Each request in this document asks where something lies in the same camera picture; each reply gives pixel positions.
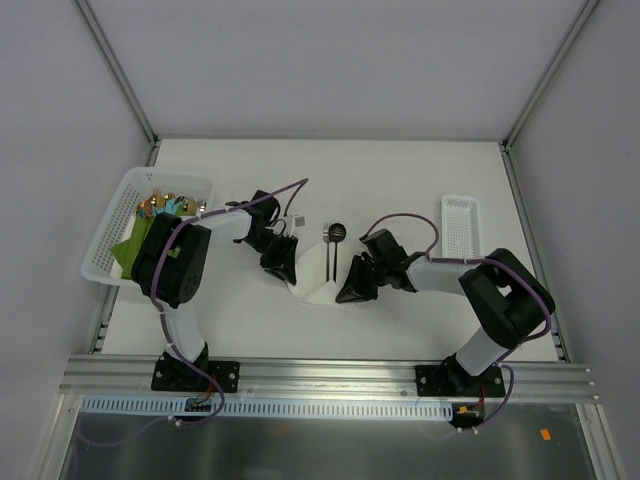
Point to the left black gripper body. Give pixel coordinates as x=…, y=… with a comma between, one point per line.
x=279, y=252

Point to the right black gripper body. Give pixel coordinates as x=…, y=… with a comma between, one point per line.
x=368, y=273

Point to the white paper napkin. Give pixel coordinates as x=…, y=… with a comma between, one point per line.
x=311, y=287

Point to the silver fork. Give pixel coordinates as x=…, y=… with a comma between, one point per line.
x=326, y=240

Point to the black slotted spoon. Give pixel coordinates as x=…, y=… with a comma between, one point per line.
x=337, y=232

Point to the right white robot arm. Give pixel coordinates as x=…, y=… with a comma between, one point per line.
x=508, y=301

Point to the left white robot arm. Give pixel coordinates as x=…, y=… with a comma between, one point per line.
x=169, y=268

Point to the light blue rolled napkin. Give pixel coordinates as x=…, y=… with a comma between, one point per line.
x=176, y=206

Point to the green rolled napkin bundle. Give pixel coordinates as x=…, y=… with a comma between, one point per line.
x=126, y=252

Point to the white narrow utensil tray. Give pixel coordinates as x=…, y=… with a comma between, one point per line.
x=460, y=227

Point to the gold cutlery in basket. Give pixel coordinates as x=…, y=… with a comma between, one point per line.
x=149, y=207

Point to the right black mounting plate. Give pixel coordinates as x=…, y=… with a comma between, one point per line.
x=448, y=380

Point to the black mounting plate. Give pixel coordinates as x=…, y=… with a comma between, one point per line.
x=448, y=380
x=172, y=375

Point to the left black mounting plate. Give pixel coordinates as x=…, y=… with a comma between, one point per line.
x=172, y=375

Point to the white perforated basket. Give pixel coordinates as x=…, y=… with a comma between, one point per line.
x=99, y=265

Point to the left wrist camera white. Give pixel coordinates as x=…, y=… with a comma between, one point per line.
x=292, y=222

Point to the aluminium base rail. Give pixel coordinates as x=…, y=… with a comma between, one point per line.
x=528, y=382

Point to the white slotted cable duct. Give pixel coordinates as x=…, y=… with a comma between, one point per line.
x=269, y=408

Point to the left aluminium frame post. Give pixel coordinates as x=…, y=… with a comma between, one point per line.
x=108, y=54

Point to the aluminium frame post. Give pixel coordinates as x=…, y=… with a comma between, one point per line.
x=569, y=39
x=108, y=54

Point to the right aluminium frame post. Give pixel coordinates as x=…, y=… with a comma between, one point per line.
x=569, y=39

